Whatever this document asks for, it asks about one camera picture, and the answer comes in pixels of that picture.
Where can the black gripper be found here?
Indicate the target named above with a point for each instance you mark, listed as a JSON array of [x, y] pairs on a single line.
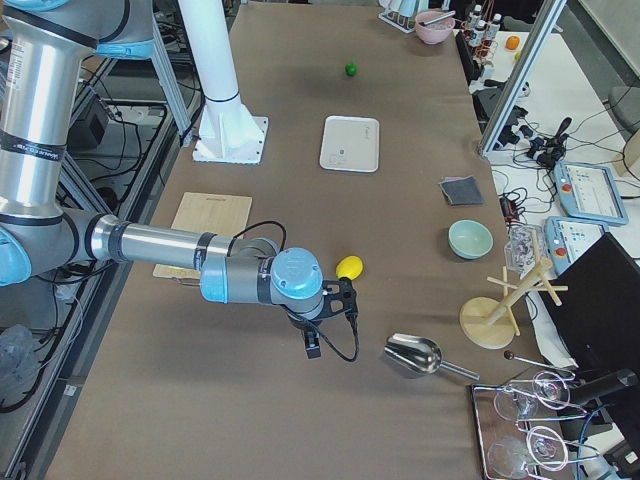
[[301, 323]]

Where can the yellow lemon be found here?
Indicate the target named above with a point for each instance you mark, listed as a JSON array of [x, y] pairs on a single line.
[[350, 267]]

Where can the green lime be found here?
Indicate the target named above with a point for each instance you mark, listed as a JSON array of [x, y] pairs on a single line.
[[351, 69]]

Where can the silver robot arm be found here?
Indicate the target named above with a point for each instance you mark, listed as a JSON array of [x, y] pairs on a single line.
[[50, 41]]

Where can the cream rabbit tray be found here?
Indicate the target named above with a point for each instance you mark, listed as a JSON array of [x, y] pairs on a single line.
[[350, 144]]

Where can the steel scoop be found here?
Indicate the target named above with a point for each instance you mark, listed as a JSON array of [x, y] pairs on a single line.
[[422, 355]]

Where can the bamboo cutting board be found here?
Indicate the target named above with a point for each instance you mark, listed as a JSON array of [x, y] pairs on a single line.
[[225, 215]]

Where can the wooden mug tree stand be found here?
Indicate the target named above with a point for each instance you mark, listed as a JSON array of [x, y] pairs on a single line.
[[491, 324]]

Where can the mint green bowl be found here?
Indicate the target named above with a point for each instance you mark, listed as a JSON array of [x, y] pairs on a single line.
[[469, 239]]

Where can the grey folded cloth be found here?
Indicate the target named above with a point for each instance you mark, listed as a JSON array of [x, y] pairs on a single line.
[[461, 191]]

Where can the lower teach pendant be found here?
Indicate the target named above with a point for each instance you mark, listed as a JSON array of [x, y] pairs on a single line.
[[569, 238]]

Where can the teach pendant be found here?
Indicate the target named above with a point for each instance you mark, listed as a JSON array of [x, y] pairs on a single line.
[[569, 238], [589, 192]]

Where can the black monitor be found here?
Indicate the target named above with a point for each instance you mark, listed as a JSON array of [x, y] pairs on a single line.
[[598, 320]]

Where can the upper teach pendant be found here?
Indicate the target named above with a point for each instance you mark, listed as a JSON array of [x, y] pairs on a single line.
[[589, 192]]

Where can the pink bowl with ice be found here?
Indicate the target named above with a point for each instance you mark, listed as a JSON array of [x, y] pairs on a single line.
[[433, 26]]

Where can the copper bottle rack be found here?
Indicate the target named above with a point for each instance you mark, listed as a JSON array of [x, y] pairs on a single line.
[[476, 41]]

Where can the orange fruit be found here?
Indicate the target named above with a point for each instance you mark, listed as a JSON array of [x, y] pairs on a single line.
[[512, 43]]

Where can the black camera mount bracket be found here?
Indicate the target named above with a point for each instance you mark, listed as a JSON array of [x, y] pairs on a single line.
[[339, 298]]

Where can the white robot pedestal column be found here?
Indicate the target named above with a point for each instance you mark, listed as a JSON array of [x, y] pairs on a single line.
[[227, 132]]

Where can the wire glass rack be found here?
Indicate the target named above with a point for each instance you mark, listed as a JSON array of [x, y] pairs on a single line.
[[519, 428]]

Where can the aluminium frame post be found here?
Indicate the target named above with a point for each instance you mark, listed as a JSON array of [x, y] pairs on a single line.
[[542, 28]]

